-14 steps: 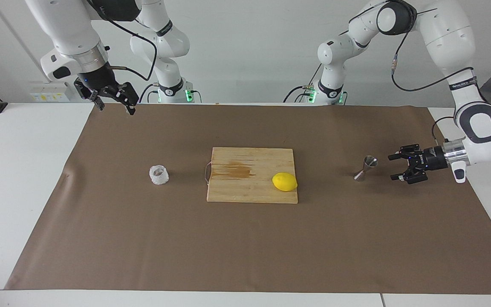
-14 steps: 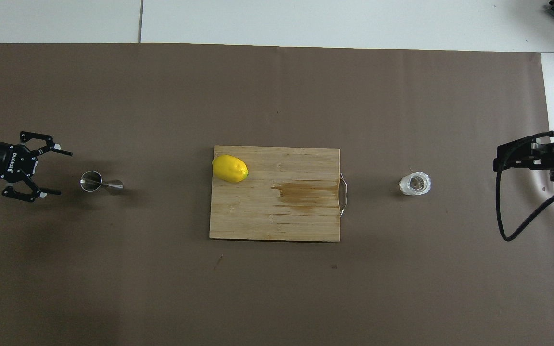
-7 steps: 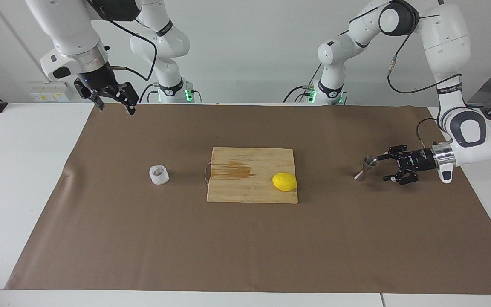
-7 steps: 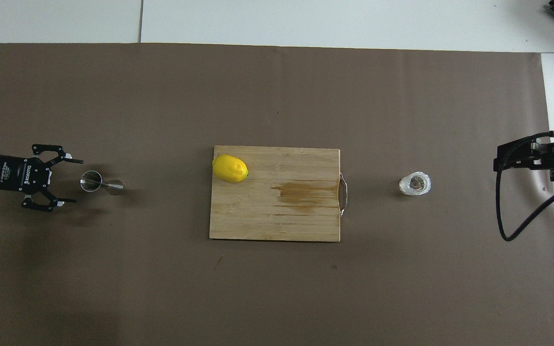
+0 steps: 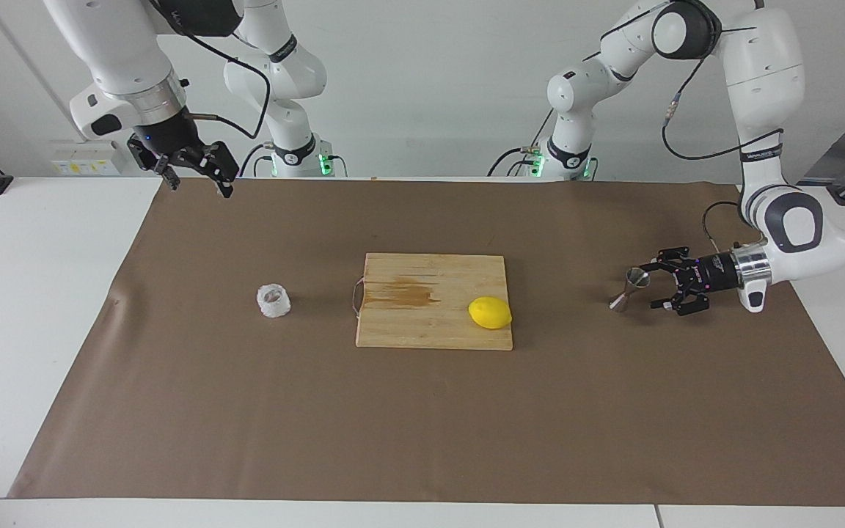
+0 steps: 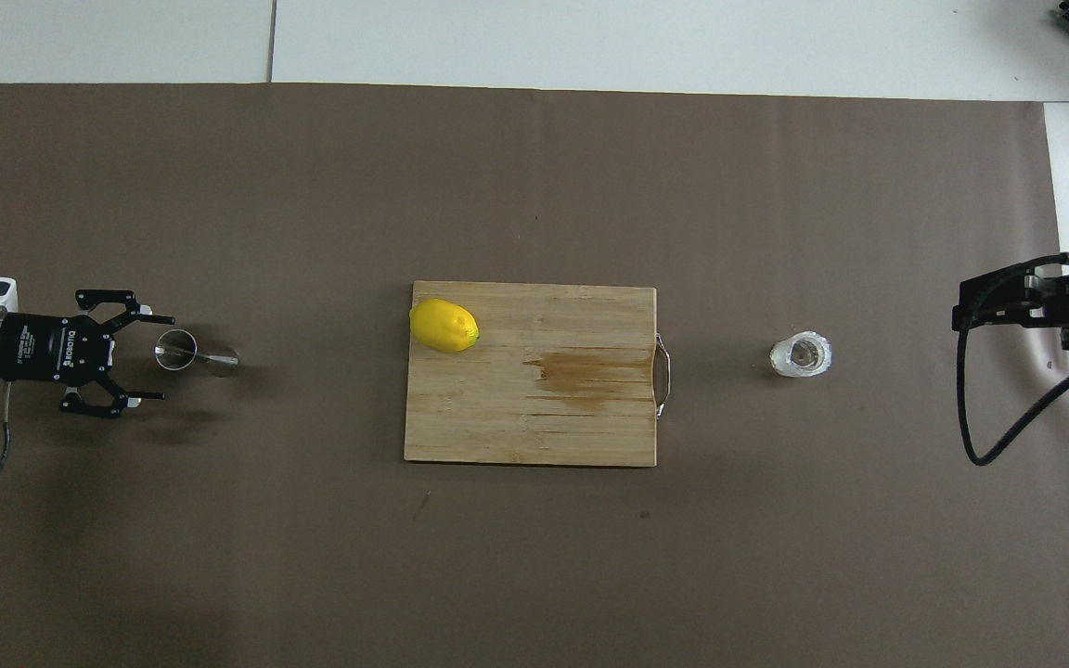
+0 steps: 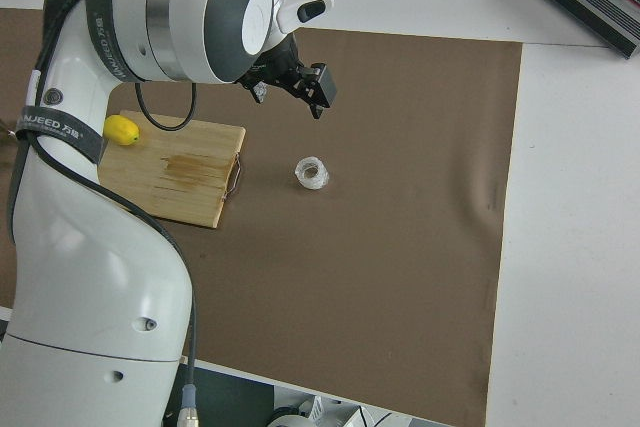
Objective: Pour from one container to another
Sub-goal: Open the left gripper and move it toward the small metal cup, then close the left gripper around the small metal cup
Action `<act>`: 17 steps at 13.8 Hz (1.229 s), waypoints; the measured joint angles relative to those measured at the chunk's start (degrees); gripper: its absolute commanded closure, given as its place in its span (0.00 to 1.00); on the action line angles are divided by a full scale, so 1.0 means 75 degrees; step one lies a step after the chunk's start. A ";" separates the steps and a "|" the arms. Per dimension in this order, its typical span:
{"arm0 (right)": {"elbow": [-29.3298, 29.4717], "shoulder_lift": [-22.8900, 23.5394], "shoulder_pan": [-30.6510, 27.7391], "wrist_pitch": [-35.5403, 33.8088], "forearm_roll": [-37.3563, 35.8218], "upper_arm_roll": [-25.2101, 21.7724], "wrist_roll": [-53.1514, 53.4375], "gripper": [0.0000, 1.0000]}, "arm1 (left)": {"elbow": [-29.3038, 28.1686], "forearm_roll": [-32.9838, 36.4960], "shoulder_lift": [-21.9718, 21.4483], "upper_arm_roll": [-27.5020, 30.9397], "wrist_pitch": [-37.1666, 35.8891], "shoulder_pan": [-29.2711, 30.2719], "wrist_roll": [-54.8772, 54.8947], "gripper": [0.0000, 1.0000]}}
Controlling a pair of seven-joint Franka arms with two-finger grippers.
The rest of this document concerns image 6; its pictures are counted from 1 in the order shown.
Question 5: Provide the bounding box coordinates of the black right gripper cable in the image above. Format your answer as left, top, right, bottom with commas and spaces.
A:
954, 252, 1069, 467

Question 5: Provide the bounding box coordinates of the clear textured glass cup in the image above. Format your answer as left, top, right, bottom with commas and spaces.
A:
769, 330, 834, 379

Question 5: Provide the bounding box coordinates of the brown paper table mat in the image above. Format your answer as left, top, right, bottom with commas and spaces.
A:
0, 82, 1069, 668

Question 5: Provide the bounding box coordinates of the yellow lemon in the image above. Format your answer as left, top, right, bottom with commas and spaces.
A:
409, 298, 481, 354

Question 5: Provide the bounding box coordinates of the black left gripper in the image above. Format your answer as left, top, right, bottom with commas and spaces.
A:
0, 289, 176, 418

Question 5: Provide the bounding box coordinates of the steel double jigger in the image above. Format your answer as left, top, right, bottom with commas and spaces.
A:
154, 329, 240, 379

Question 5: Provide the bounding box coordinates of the wooden cutting board with handle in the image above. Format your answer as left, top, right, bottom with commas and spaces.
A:
404, 281, 672, 468

